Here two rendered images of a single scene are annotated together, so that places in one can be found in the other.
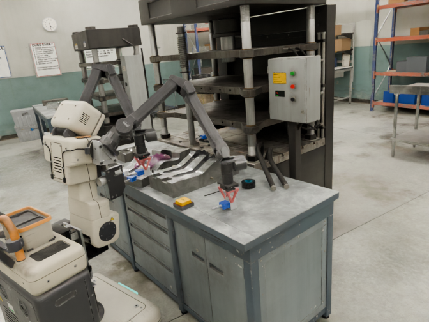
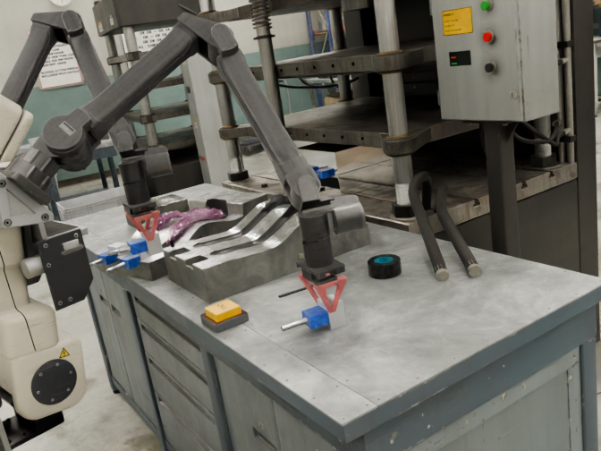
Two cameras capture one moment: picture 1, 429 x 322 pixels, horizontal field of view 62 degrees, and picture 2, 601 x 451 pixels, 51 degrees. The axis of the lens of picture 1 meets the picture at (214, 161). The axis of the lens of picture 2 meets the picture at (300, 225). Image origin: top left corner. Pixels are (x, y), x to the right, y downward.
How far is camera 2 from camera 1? 0.51 m
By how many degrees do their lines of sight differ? 7
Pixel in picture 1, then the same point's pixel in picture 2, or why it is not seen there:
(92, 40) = (122, 11)
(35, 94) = (39, 121)
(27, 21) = not seen: outside the picture
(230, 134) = (363, 163)
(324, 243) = (576, 411)
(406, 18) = not seen: outside the picture
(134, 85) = (203, 90)
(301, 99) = (510, 66)
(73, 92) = not seen: hidden behind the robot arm
